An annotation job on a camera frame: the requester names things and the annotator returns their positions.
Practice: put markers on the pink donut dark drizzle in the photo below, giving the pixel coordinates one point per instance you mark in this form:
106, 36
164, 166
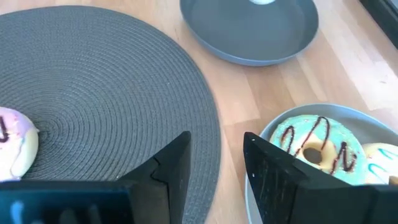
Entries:
18, 149

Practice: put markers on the teal donut chocolate drizzle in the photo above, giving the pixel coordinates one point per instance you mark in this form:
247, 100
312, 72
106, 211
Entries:
337, 133

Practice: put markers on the round grey woven placemat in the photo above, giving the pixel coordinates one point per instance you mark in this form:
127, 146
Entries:
109, 93

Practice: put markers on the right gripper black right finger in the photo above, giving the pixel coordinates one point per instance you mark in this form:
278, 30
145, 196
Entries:
273, 186

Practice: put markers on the black aluminium table frame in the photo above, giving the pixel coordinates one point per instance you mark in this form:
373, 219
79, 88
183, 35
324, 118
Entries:
385, 15

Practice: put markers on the dark grey plate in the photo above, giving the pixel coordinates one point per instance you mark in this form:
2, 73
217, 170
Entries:
248, 31

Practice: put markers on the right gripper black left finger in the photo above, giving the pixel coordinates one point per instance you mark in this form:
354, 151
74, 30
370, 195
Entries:
164, 186

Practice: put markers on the light grey plate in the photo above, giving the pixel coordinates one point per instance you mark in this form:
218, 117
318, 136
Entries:
357, 118

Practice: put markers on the white donut blue drizzle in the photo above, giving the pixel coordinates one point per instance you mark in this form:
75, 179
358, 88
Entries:
381, 166

